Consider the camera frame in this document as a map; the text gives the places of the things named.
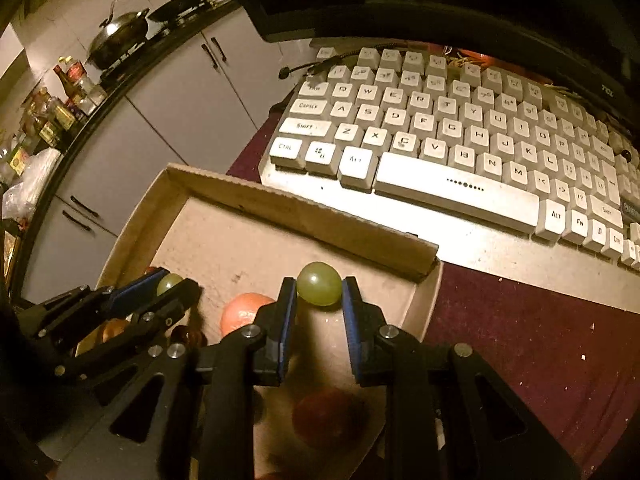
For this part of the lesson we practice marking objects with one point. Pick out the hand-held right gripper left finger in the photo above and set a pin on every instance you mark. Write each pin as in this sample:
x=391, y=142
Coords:
x=286, y=330

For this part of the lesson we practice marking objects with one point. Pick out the row of condiment bottles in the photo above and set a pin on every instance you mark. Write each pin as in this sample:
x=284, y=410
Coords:
x=70, y=75

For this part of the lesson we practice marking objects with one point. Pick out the steel wok with lid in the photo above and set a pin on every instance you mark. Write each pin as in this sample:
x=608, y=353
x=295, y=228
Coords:
x=117, y=35

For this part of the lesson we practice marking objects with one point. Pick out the clear plastic bag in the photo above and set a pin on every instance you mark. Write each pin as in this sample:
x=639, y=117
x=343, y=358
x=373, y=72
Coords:
x=27, y=180

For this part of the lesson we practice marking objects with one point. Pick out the small orange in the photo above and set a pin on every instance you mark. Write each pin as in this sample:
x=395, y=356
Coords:
x=112, y=331
x=242, y=310

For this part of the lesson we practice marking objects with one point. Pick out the green grape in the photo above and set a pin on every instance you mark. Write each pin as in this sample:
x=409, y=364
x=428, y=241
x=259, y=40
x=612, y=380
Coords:
x=169, y=284
x=320, y=284

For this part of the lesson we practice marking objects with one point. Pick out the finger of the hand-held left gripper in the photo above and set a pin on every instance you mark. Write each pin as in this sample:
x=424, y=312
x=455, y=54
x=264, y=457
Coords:
x=135, y=287
x=172, y=301

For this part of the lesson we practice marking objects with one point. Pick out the cardboard tray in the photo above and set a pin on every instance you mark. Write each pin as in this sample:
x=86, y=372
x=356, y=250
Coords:
x=250, y=245

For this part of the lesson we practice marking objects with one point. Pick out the black kitchen countertop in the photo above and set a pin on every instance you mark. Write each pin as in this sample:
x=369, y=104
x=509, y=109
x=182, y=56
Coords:
x=125, y=82

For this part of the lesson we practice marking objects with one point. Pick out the white keyboard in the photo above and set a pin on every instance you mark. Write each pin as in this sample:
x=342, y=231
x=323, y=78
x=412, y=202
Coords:
x=450, y=150

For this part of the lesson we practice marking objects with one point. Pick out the grey lower kitchen cabinets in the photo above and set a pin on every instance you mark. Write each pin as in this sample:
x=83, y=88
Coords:
x=175, y=110

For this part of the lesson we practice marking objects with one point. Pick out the black monitor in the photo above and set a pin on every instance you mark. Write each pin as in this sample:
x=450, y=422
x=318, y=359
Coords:
x=450, y=0

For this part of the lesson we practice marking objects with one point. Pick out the red cherry tomato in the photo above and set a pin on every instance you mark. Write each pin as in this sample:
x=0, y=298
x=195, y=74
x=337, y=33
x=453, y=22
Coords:
x=325, y=420

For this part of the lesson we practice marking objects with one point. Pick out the red jujube date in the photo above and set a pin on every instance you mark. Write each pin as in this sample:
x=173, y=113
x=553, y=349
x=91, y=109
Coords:
x=182, y=334

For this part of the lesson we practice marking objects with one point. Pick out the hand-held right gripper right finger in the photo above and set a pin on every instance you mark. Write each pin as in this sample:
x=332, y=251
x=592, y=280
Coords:
x=352, y=330

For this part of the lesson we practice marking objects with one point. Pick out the red snack packet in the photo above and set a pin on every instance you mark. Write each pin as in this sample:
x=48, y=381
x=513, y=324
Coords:
x=10, y=255

